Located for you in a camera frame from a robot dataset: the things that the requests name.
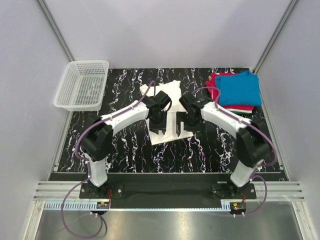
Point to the green folded t shirt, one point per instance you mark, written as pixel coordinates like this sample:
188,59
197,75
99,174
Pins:
241,111

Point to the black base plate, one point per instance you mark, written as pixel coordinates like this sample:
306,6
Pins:
215,185

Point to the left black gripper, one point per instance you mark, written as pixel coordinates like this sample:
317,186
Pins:
157,126

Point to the aluminium rail profile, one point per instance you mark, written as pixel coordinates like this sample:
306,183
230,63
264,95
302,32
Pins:
57,190

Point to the left small circuit board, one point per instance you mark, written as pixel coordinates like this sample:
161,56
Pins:
103,205

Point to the red folded t shirt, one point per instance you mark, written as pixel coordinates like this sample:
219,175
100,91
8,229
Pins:
214,93

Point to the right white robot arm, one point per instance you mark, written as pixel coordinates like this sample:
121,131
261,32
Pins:
252,144

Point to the white plastic basket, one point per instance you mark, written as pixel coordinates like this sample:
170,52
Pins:
82,86

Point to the black marble pattern mat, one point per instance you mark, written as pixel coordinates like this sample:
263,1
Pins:
214,151

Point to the small circuit board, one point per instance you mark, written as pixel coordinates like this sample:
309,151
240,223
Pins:
103,205
237,206

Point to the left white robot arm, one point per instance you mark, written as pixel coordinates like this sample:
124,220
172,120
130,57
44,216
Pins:
96,140

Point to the blue folded t shirt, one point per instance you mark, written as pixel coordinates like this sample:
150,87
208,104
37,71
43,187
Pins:
241,89

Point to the white slotted cable duct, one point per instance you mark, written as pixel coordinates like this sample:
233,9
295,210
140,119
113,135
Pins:
117,205

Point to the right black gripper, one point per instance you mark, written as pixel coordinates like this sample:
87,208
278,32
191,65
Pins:
188,125

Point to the right small circuit board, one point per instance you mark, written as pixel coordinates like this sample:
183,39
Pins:
237,206

